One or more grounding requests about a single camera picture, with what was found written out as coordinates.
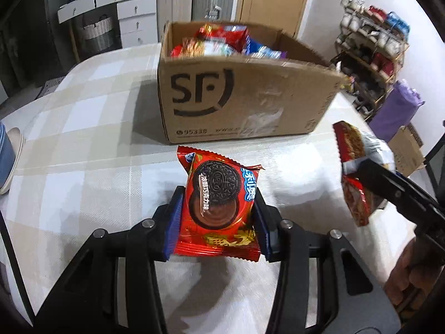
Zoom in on wooden shoe rack with shoes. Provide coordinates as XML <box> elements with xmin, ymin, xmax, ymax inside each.
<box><xmin>331</xmin><ymin>0</ymin><xmax>410</xmax><ymax>121</ymax></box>

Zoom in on person's right hand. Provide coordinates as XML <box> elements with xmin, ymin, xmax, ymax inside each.
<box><xmin>384</xmin><ymin>237</ymin><xmax>444</xmax><ymax>323</ymax></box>

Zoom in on beige plate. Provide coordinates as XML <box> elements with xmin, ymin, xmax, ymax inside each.
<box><xmin>0</xmin><ymin>124</ymin><xmax>25</xmax><ymax>195</ymax></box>

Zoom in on red Oreo snack packet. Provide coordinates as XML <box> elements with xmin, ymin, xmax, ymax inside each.
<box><xmin>174</xmin><ymin>146</ymin><xmax>263</xmax><ymax>262</ymax></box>

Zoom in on checkered beige tablecloth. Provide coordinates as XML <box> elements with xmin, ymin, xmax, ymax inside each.
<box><xmin>1</xmin><ymin>45</ymin><xmax>413</xmax><ymax>333</ymax></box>

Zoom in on orange noodle snack bag in box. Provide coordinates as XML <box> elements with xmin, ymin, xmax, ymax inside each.
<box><xmin>170</xmin><ymin>38</ymin><xmax>238</xmax><ymax>57</ymax></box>

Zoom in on woven laundry basket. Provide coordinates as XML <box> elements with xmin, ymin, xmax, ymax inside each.
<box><xmin>81</xmin><ymin>14</ymin><xmax>115</xmax><ymax>53</ymax></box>

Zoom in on white desk with drawers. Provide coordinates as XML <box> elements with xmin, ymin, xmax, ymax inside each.
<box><xmin>57</xmin><ymin>0</ymin><xmax>159</xmax><ymax>48</ymax></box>

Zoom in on blue Oreo packet in box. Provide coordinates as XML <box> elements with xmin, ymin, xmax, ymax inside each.
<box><xmin>242</xmin><ymin>38</ymin><xmax>287</xmax><ymax>60</ymax></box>

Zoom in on brown SF cardboard box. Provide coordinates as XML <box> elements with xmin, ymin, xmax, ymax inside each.
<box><xmin>158</xmin><ymin>21</ymin><xmax>347</xmax><ymax>144</ymax></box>

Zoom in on purple bag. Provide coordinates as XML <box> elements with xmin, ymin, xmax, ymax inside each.
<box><xmin>369</xmin><ymin>79</ymin><xmax>425</xmax><ymax>143</ymax></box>

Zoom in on red snack bag in box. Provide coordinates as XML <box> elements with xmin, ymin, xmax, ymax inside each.
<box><xmin>195</xmin><ymin>23</ymin><xmax>249</xmax><ymax>52</ymax></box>

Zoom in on black patterned rug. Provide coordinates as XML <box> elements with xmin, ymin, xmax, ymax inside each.
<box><xmin>35</xmin><ymin>76</ymin><xmax>64</xmax><ymax>100</ymax></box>

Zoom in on white and red noodle snack bag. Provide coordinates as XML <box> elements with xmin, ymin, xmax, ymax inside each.
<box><xmin>333</xmin><ymin>121</ymin><xmax>395</xmax><ymax>227</ymax></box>

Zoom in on small brown cardboard box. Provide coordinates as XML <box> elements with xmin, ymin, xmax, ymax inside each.
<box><xmin>388</xmin><ymin>124</ymin><xmax>425</xmax><ymax>177</ymax></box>

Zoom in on stacked blue bowls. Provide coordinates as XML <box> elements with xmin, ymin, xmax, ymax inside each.
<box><xmin>0</xmin><ymin>123</ymin><xmax>16</xmax><ymax>188</ymax></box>

